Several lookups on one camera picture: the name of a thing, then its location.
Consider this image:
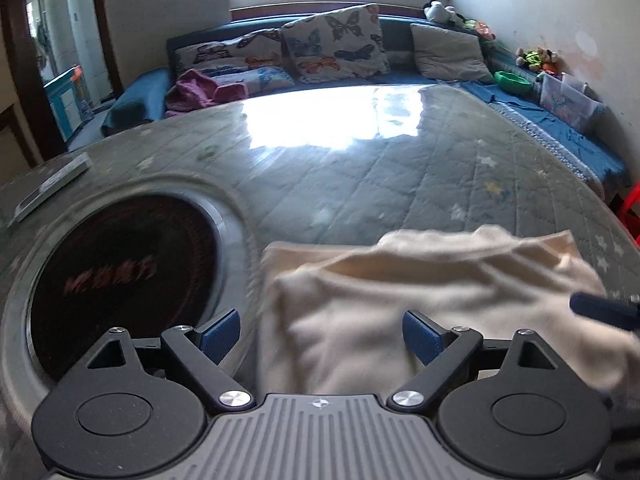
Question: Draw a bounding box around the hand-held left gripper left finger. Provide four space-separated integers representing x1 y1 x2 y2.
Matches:
85 308 256 412

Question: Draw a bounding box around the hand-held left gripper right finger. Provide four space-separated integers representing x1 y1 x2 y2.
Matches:
387 310 558 410

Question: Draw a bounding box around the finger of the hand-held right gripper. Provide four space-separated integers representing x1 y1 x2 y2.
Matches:
570 292 640 333

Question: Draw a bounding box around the cream garment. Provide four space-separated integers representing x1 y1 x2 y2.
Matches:
257 225 640 413

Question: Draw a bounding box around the red plastic stool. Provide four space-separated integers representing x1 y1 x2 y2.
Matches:
615 195 640 248

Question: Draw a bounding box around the round black induction cooktop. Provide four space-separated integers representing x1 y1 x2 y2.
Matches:
2 175 261 398

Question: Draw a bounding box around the blue patterned sofa cover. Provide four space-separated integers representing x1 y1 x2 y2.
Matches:
460 80 631 201

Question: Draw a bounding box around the clear plastic storage box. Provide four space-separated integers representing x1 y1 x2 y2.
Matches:
537 72 606 133

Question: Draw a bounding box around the flat grey remote control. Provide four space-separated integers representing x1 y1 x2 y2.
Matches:
7 152 93 226

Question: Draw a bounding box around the green bowl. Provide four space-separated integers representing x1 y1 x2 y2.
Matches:
494 71 533 93

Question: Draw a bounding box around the pink garment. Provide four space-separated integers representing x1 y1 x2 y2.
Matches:
164 69 249 118

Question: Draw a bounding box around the blue corner sofa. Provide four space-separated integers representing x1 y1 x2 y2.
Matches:
102 10 633 201

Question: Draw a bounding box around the brown bear plush toy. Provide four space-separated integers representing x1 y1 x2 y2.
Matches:
515 47 561 73

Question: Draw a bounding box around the blue toy cabinet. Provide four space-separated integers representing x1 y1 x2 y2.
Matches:
44 65 96 141

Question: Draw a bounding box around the wooden cabinet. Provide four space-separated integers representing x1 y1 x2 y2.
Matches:
0 105 43 186

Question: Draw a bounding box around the long butterfly print pillow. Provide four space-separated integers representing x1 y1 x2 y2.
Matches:
174 29 286 68

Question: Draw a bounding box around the grey pillow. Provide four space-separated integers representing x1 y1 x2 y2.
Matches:
410 23 493 83

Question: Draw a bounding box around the green and orange plush toy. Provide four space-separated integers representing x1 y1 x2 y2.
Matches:
462 17 497 41

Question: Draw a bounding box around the large butterfly print pillow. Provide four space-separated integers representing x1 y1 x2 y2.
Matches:
281 4 391 83

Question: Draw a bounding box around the panda plush toy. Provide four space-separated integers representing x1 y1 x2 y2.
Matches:
424 1 458 23

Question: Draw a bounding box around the dark wooden door frame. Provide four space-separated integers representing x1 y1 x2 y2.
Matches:
0 0 126 161

